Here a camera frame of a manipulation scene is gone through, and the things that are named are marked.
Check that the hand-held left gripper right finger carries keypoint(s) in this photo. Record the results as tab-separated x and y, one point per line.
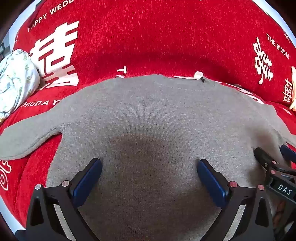
211	179

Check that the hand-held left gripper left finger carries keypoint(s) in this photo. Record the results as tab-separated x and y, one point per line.
89	178

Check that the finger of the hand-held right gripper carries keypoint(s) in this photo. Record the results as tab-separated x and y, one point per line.
262	155
288	151

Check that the grey knit sweater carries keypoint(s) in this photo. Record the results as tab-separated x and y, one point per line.
148	129

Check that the cream folded cloth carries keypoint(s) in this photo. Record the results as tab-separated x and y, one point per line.
293	90

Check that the floral white cloth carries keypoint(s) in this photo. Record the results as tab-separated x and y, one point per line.
17	81

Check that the red printed sofa blanket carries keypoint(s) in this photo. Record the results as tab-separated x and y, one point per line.
161	37

